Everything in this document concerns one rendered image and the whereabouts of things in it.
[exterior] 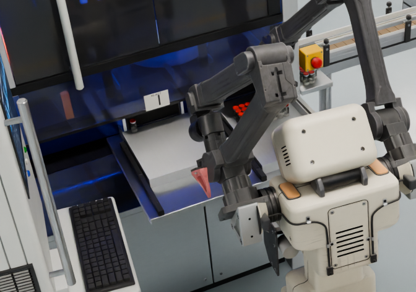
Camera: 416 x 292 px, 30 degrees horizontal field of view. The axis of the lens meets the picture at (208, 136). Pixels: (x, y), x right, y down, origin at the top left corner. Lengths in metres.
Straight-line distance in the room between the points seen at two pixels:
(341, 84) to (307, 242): 2.76
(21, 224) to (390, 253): 1.88
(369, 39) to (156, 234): 1.26
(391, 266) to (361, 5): 1.60
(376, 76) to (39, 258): 0.99
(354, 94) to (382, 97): 2.42
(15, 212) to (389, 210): 0.91
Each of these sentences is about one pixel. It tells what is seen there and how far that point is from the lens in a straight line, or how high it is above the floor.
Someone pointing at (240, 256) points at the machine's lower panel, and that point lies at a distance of 3.18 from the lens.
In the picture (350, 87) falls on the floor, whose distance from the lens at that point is 4.50.
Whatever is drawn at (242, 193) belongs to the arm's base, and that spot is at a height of 1.23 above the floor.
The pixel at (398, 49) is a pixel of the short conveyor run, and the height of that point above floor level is 0.86.
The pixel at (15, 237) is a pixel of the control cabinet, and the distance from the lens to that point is 2.04.
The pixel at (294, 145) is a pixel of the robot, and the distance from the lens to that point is 1.77.
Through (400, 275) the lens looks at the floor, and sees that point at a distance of 3.37.
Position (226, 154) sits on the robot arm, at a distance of 1.84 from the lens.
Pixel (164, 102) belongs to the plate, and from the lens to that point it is 2.61.
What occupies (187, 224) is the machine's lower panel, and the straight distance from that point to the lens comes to 2.95.
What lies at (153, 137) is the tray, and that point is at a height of 0.88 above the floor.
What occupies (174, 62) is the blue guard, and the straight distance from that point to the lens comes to 2.55.
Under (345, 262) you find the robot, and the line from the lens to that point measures 1.91.
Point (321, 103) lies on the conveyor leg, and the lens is 3.12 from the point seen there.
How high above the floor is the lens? 2.41
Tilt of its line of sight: 35 degrees down
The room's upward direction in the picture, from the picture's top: 6 degrees counter-clockwise
